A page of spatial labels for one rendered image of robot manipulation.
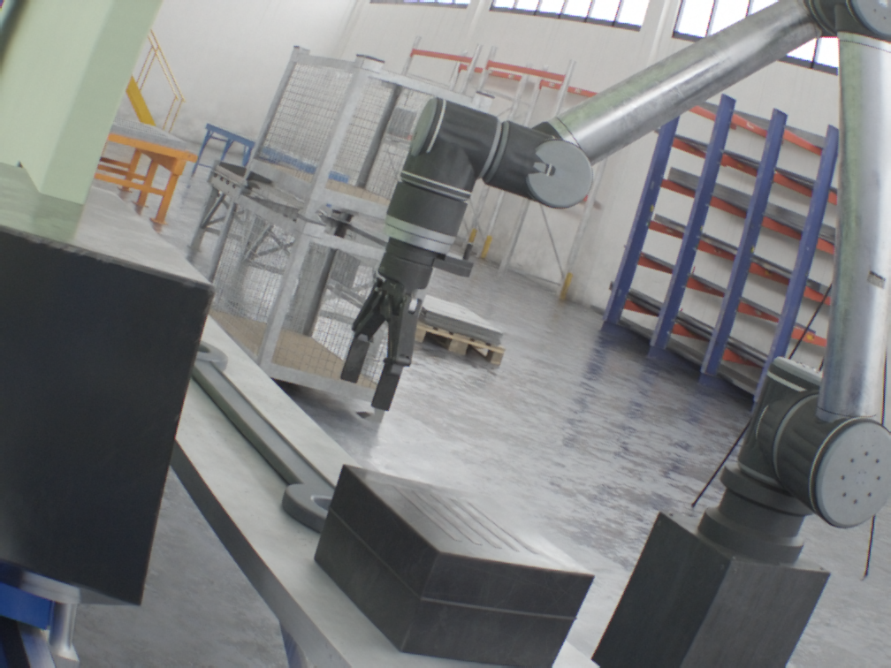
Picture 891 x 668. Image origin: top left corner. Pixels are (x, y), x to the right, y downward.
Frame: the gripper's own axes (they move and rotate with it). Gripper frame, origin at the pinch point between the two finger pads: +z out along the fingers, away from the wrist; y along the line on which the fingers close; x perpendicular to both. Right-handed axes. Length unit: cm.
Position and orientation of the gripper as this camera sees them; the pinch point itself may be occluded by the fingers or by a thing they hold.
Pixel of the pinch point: (365, 389)
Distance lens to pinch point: 222.2
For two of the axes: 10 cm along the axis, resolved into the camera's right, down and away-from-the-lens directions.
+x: 8.8, 2.5, 4.1
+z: -3.2, 9.4, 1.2
